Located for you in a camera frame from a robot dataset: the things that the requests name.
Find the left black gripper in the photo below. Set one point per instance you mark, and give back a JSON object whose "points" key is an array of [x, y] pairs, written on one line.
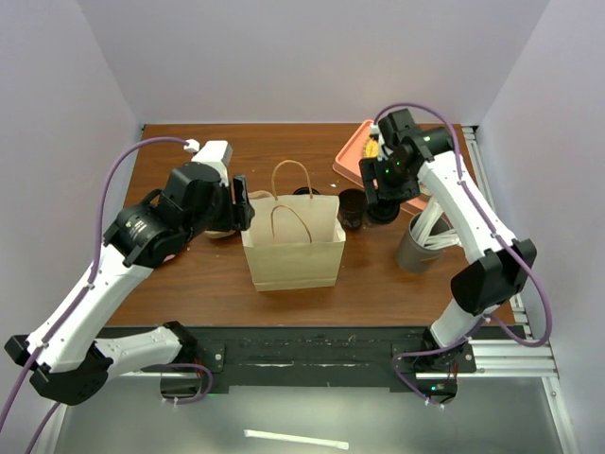
{"points": [[243, 210]]}

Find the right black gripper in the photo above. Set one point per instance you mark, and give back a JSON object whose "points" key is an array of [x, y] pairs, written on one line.
{"points": [[371, 168]]}

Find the black coffee cup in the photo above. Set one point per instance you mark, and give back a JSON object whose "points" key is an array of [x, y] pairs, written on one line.
{"points": [[352, 205]]}

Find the black cup lid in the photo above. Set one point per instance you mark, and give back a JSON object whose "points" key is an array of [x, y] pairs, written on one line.
{"points": [[383, 212], [306, 191]]}

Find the brown paper bag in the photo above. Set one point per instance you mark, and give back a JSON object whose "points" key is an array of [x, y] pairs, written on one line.
{"points": [[295, 241]]}

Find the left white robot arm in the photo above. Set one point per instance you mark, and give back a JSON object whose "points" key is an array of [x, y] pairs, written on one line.
{"points": [[68, 361]]}

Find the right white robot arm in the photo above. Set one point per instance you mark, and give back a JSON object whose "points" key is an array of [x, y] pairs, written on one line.
{"points": [[408, 159]]}

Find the yellow woven coaster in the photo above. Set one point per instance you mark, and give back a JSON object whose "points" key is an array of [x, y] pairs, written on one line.
{"points": [[371, 148]]}

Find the cardboard cup carrier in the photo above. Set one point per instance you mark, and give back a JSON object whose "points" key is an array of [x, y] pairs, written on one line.
{"points": [[216, 235]]}

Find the salmon pink tray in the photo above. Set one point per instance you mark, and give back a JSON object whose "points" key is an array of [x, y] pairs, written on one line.
{"points": [[346, 164]]}

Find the grey cup of stirrers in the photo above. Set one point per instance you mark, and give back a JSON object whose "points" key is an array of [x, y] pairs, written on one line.
{"points": [[427, 235]]}

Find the white strip on floor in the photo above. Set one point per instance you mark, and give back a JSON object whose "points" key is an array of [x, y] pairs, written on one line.
{"points": [[274, 436]]}

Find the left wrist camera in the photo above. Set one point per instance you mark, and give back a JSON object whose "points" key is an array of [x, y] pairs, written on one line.
{"points": [[216, 154]]}

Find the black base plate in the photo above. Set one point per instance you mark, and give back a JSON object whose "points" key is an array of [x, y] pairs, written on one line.
{"points": [[305, 356]]}

